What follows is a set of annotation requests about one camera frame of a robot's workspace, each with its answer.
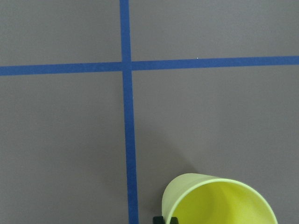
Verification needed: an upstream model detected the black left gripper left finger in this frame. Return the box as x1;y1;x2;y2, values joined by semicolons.
152;216;164;224

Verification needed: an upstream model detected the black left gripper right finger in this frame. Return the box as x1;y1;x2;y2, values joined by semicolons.
171;217;178;224

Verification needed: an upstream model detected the yellow plastic cup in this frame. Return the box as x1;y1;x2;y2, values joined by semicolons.
162;173;278;224

